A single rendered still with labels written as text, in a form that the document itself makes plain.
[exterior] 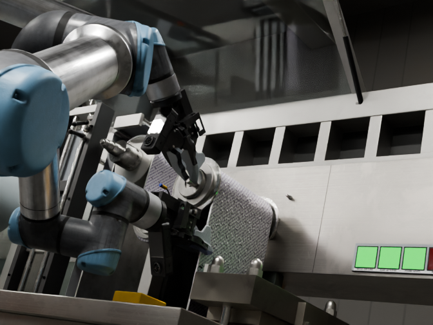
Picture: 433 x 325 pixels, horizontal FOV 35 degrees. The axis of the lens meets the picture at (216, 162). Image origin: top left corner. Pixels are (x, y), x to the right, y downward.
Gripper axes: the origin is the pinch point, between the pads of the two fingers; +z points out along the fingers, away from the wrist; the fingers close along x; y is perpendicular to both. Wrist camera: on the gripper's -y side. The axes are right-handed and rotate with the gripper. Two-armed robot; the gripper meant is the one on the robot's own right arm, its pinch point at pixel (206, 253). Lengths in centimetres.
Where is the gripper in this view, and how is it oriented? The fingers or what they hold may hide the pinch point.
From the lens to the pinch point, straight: 156.8
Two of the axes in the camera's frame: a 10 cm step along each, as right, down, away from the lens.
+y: 2.2, -9.1, 3.5
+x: -7.7, 0.6, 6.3
